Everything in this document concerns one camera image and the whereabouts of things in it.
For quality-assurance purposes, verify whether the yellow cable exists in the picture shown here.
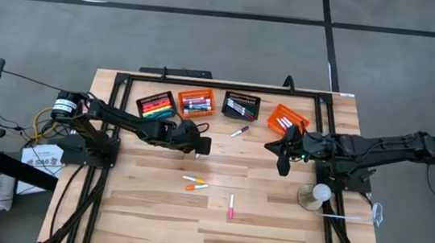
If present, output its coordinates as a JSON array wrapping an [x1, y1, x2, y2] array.
[[31, 105, 60, 146]]

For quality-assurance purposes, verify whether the dark green Expo marker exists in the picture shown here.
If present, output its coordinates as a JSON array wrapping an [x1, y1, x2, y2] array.
[[182, 103, 213, 114]]

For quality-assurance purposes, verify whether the light blue highlighter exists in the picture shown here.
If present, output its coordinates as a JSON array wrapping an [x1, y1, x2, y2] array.
[[143, 108, 175, 122], [147, 109, 176, 123]]

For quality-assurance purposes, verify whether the small purple marker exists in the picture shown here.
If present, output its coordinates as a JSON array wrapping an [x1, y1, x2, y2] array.
[[230, 124, 250, 140]]

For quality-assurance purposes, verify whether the orange plastic basket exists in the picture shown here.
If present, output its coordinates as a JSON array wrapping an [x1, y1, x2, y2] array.
[[265, 101, 313, 140], [175, 85, 219, 122]]

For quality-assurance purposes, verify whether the yellow-green highlighter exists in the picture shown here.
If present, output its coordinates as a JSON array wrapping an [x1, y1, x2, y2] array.
[[143, 104, 173, 119]]

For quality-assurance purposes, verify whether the pink highlighter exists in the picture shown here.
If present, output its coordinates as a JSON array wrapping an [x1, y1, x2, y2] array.
[[142, 95, 172, 109], [142, 97, 172, 113]]

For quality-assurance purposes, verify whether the white cable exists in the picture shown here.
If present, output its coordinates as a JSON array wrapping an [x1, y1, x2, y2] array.
[[314, 195, 386, 229]]

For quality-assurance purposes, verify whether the black clamp handle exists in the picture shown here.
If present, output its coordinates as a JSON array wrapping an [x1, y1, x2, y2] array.
[[282, 74, 297, 91]]

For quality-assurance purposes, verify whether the black bar device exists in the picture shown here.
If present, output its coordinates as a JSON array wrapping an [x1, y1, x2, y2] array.
[[139, 64, 214, 81]]

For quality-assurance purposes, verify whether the orange highlighter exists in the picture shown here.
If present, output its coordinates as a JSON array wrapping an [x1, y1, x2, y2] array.
[[143, 101, 173, 116]]

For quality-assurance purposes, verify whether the brass lamp white bulb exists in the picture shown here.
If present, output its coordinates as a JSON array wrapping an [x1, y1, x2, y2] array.
[[295, 180, 334, 214]]

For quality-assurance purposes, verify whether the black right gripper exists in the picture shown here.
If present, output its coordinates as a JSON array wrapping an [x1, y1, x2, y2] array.
[[261, 120, 324, 180]]

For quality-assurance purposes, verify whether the black beam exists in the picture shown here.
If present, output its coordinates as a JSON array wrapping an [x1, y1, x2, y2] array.
[[0, 143, 62, 194]]

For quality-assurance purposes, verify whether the red Expo marker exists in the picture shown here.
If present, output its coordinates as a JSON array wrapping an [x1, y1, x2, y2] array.
[[182, 93, 212, 105]]

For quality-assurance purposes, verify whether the thin green marker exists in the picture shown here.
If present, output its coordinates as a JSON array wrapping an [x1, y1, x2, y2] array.
[[227, 101, 257, 117]]

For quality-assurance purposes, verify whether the black plastic basket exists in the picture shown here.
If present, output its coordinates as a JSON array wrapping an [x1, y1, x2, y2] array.
[[219, 90, 263, 122], [134, 87, 180, 125]]

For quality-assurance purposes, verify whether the magenta Expo marker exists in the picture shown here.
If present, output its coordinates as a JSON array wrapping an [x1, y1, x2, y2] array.
[[182, 97, 213, 108]]

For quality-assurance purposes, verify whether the teal Expo marker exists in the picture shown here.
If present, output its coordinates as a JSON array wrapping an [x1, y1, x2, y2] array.
[[183, 105, 213, 116]]

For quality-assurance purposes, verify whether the black aluminium table frame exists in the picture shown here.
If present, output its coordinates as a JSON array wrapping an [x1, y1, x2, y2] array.
[[38, 63, 397, 243]]

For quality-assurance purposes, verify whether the thin red marker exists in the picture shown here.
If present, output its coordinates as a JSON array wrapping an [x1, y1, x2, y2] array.
[[225, 104, 255, 121]]

